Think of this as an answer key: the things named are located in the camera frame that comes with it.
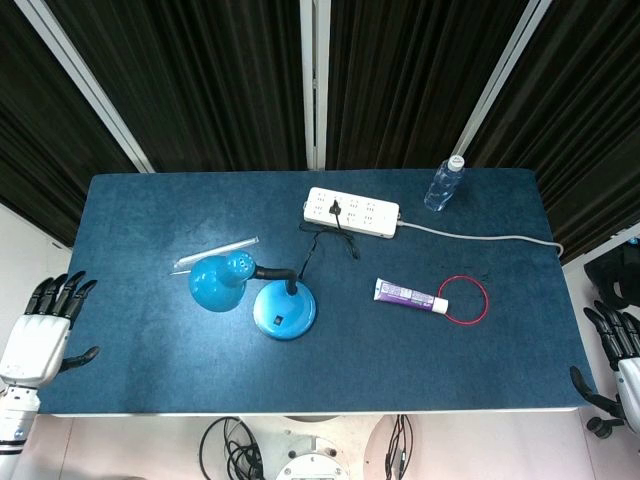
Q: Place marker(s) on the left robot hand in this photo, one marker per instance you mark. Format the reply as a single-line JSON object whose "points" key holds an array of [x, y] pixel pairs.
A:
{"points": [[35, 340]]}

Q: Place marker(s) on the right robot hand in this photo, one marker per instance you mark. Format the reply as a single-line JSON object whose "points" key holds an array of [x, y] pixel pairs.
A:
{"points": [[620, 350]]}

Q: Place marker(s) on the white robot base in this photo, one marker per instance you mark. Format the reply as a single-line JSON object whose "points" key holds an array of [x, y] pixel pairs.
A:
{"points": [[311, 455]]}

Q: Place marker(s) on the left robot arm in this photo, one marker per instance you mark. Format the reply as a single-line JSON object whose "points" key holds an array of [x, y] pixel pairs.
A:
{"points": [[15, 420]]}

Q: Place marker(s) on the blue desk lamp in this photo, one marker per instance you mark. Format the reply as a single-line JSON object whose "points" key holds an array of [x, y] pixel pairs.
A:
{"points": [[250, 295]]}

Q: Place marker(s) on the clear plastic wrapped straw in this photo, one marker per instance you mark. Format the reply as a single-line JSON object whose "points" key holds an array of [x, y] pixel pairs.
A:
{"points": [[215, 254]]}

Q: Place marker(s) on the purple toothpaste tube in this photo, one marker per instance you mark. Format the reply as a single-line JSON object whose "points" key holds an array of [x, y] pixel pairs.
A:
{"points": [[407, 296]]}

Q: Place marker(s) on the clear plastic water bottle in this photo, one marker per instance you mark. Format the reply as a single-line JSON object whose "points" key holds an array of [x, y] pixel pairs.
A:
{"points": [[444, 184]]}

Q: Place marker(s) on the blue felt table mat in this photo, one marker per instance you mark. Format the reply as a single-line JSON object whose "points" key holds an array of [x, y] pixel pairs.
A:
{"points": [[320, 360]]}

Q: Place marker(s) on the white power strip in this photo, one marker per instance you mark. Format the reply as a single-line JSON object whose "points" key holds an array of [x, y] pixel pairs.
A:
{"points": [[352, 212]]}

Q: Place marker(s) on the white curtain frame post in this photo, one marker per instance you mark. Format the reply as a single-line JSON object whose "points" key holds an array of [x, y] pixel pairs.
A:
{"points": [[315, 85], [500, 75], [82, 85]]}

